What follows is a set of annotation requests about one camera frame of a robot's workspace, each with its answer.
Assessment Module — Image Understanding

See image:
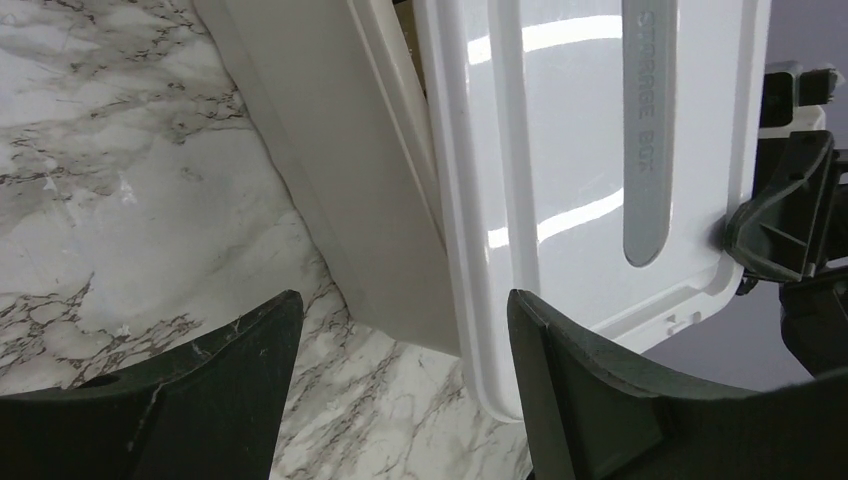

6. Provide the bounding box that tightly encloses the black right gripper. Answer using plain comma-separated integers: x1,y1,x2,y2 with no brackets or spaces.
722,130,847,377

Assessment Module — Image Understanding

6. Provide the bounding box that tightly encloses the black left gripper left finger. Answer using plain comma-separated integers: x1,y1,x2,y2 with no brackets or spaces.
1,291,304,479

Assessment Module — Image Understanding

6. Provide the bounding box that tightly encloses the beige plastic bin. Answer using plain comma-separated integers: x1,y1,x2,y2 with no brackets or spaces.
195,1,460,355

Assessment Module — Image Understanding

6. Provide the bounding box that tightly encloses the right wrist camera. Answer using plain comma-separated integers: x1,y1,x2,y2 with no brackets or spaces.
759,60,847,139

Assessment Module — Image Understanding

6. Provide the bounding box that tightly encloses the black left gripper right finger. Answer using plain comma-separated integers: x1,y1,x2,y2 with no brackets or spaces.
507,290,847,479

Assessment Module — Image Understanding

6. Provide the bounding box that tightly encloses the white plastic bin lid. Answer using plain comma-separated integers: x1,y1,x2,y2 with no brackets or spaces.
414,1,771,422

